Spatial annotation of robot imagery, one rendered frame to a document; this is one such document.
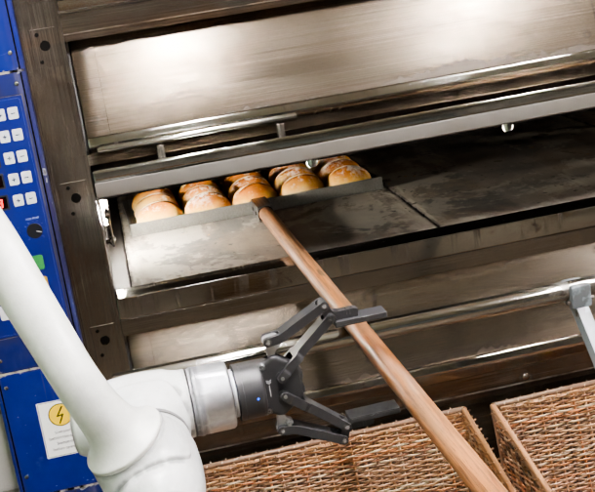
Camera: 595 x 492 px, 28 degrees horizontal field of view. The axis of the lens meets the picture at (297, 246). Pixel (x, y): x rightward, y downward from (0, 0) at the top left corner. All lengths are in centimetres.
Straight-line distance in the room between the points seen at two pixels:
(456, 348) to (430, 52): 55
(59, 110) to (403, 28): 61
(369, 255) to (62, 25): 67
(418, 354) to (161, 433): 93
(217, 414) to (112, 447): 20
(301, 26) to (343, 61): 9
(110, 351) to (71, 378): 79
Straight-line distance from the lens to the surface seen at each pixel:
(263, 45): 208
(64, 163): 207
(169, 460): 138
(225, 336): 218
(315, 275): 196
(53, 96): 205
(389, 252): 217
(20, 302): 138
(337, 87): 208
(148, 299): 212
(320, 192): 257
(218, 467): 220
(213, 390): 153
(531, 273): 229
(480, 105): 202
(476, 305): 184
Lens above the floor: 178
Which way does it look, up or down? 15 degrees down
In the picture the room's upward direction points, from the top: 9 degrees counter-clockwise
